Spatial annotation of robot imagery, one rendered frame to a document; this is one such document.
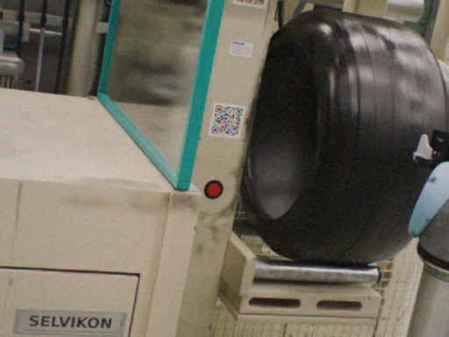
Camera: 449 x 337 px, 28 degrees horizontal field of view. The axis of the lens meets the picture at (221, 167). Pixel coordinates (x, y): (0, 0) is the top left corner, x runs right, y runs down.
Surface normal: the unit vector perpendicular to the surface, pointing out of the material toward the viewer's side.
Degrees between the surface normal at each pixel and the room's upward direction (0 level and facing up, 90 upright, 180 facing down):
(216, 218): 90
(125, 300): 90
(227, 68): 90
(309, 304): 90
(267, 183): 48
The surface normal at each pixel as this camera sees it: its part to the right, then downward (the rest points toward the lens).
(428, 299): -0.82, 0.08
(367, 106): 0.11, -0.18
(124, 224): 0.32, 0.30
